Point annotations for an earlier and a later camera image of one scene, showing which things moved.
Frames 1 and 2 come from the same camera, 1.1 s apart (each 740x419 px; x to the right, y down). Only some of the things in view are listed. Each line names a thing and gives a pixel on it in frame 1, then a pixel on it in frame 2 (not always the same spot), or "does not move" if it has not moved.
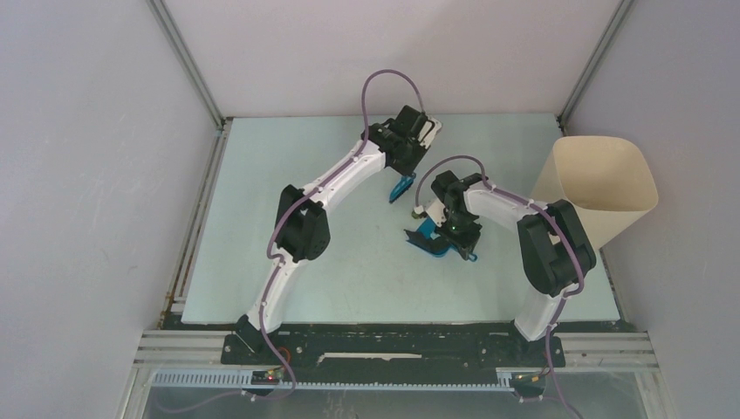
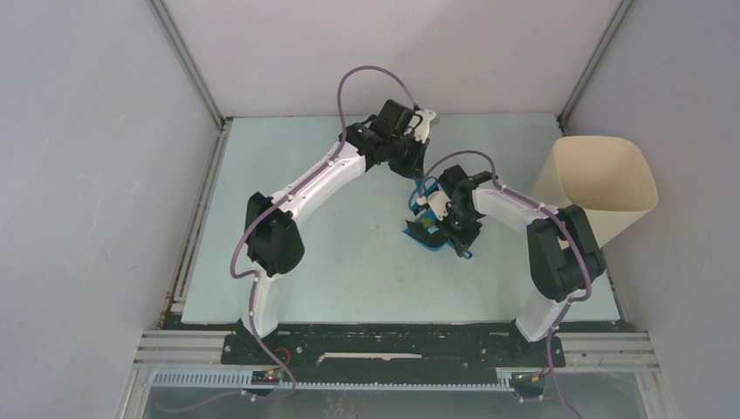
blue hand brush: x=401 y=187 to x=415 y=207
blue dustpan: x=426 y=228 to x=428 y=216
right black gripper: x=467 y=243 does not move
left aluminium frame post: x=184 y=57 does not move
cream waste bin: x=606 y=179 does not move
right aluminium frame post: x=563 y=116 does not move
